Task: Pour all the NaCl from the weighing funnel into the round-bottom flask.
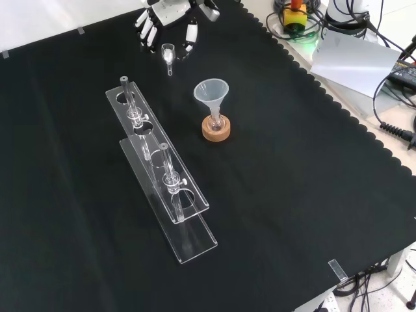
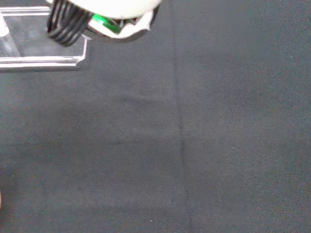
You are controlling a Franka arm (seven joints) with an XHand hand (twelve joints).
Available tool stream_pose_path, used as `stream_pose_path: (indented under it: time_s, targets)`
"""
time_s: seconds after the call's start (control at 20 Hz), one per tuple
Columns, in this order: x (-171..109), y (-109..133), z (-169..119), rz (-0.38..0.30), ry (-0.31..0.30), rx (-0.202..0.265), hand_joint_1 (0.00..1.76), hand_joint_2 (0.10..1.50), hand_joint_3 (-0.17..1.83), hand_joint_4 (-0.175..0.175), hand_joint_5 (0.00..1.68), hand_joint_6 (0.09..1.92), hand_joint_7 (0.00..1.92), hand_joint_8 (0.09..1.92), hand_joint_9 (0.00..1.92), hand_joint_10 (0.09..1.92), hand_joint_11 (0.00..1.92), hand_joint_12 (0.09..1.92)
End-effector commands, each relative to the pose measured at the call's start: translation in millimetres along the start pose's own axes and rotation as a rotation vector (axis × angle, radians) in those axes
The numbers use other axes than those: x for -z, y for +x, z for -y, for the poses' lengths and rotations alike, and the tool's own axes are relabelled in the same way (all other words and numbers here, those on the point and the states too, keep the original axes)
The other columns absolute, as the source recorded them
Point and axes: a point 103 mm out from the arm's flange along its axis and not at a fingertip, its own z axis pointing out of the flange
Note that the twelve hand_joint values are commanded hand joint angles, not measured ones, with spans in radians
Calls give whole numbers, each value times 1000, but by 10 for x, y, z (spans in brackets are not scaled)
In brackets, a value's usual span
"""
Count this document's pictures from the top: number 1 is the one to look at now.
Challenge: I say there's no clear tape strip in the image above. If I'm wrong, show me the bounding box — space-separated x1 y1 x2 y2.
328 259 348 282

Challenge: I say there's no cork ring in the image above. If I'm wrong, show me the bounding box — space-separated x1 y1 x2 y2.
201 115 232 142

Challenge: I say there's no black power adapter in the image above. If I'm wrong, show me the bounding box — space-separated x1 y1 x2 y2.
388 58 416 95

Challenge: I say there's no black floor cable bundle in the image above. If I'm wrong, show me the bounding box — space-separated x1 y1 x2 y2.
334 248 416 312

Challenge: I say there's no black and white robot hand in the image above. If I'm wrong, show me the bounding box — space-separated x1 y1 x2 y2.
135 0 221 62

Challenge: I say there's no black bench cloth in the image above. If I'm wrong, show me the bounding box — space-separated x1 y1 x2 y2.
0 0 416 312

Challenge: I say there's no translucent plastic funnel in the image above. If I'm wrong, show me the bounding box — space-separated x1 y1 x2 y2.
194 77 230 122

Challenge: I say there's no yellow stop button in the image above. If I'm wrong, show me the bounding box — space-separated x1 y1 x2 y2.
281 0 308 34

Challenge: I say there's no black ribbed plug cable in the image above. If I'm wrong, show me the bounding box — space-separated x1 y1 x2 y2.
372 73 416 151

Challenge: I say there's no white power strip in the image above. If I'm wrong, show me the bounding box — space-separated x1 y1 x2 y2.
313 292 341 312

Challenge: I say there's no clear acrylic funnel stand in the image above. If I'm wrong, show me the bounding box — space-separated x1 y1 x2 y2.
105 76 218 265

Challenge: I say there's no white table leg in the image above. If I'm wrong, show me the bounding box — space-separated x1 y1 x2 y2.
386 248 409 278

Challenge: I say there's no small round-bottom glass flask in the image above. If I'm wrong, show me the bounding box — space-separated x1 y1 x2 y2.
207 109 225 133

